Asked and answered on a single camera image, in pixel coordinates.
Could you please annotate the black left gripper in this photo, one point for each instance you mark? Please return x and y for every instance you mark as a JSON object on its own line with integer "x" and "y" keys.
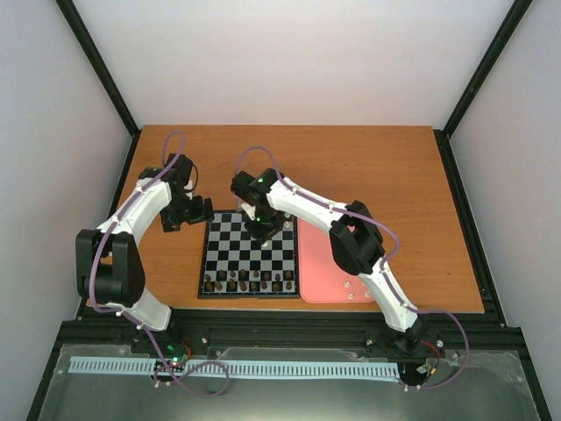
{"x": 168, "y": 219}

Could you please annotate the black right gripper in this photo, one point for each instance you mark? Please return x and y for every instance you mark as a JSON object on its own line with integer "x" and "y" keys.
{"x": 260, "y": 235}

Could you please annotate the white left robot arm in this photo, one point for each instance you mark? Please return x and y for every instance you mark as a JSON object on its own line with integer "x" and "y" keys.
{"x": 109, "y": 271}

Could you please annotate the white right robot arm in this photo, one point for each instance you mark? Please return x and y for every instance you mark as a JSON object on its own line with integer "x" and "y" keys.
{"x": 355, "y": 241}

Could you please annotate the black and white chessboard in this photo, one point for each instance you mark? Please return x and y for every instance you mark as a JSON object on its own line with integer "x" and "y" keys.
{"x": 229, "y": 247}

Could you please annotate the pink plastic tray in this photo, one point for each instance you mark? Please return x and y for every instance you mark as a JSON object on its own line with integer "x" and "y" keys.
{"x": 322, "y": 281}

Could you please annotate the light blue cable duct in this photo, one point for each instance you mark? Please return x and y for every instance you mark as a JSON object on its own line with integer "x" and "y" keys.
{"x": 239, "y": 369}

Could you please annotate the black aluminium frame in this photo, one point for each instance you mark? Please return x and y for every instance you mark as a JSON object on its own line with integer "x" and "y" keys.
{"x": 298, "y": 328}

